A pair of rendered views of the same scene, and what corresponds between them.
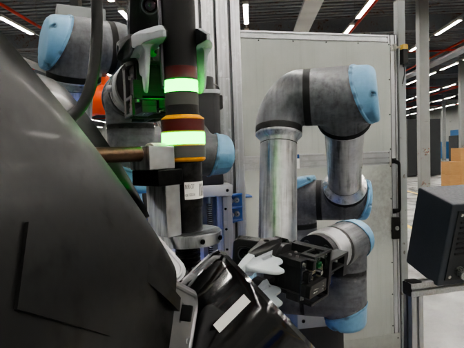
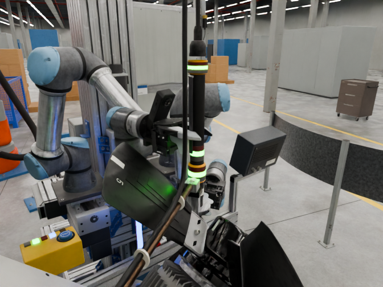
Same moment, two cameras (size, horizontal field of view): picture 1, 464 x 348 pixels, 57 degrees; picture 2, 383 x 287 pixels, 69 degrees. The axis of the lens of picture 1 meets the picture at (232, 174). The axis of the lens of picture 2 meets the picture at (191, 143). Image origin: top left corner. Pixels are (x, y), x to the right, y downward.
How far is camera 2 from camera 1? 0.46 m
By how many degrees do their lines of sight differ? 29
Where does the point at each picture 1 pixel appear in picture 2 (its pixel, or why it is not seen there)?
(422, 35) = not seen: outside the picture
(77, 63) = (62, 81)
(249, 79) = not seen: hidden behind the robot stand
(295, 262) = (212, 193)
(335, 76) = (212, 92)
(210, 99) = (122, 80)
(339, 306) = not seen: hidden behind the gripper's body
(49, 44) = (47, 72)
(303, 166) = (149, 91)
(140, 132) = (137, 141)
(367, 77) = (227, 93)
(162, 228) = (195, 209)
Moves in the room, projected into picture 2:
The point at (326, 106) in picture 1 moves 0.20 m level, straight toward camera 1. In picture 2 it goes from (207, 106) to (223, 119)
